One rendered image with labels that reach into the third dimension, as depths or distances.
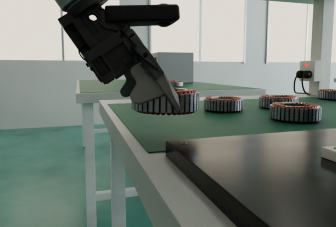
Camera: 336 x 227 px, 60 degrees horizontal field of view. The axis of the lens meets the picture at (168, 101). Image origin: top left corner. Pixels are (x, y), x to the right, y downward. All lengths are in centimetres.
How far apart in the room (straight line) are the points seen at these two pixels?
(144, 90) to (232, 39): 497
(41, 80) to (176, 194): 445
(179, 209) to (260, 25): 547
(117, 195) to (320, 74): 98
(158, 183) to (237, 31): 515
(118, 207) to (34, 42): 377
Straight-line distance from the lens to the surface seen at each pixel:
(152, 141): 49
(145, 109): 44
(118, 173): 115
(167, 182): 32
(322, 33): 145
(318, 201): 26
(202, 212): 26
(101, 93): 152
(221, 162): 32
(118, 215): 122
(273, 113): 71
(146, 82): 42
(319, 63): 141
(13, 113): 479
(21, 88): 473
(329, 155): 36
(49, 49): 468
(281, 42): 592
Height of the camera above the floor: 87
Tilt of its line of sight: 6 degrees down
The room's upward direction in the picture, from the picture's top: straight up
